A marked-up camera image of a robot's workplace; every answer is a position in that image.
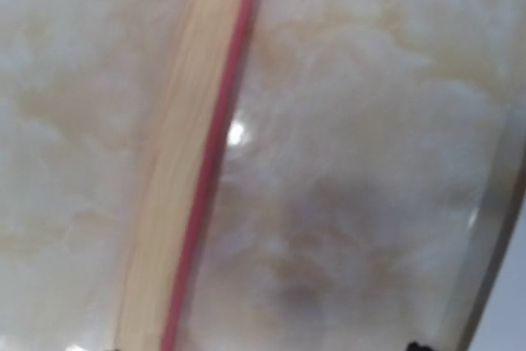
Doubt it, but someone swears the pink wooden picture frame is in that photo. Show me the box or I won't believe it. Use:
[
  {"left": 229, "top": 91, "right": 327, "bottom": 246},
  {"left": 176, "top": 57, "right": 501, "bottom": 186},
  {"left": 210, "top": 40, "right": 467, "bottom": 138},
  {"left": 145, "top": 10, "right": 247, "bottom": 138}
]
[{"left": 113, "top": 0, "right": 254, "bottom": 350}]

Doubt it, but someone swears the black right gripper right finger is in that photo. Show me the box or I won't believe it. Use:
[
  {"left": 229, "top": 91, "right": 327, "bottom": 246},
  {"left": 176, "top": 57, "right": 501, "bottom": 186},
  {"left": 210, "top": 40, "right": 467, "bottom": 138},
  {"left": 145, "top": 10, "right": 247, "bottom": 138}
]
[{"left": 405, "top": 341, "right": 436, "bottom": 351}]

